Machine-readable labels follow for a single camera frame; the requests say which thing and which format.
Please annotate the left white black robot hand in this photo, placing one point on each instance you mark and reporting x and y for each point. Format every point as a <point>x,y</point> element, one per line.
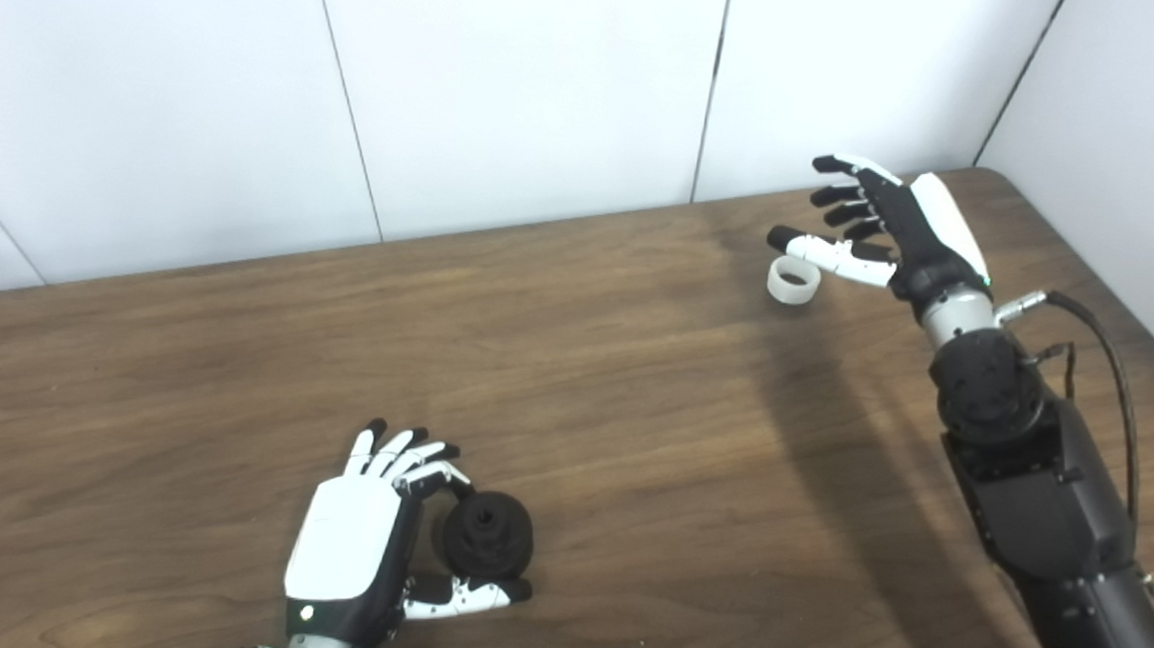
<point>343,540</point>

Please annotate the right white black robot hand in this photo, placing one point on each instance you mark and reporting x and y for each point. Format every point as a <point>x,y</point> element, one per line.
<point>918,235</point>

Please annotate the round black part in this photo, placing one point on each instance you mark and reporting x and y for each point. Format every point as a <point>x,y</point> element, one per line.
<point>484,539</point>

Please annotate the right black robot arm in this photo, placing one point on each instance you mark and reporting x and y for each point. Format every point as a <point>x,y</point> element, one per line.
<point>1038,492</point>

